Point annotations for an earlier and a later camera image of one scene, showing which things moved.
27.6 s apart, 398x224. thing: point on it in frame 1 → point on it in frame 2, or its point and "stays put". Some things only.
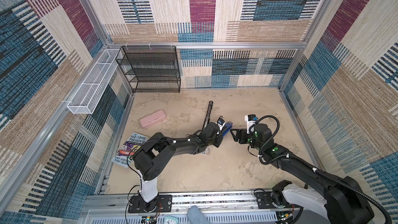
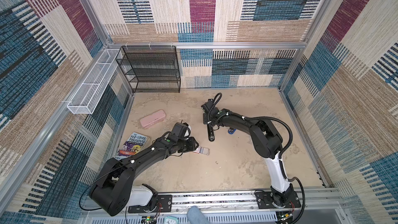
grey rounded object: [195, 216] stays put
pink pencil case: [152, 118] stays put
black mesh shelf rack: [151, 69] stays put
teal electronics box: [171, 220] stays put
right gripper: [242, 131] → [204, 119]
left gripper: [218, 139] → [192, 144]
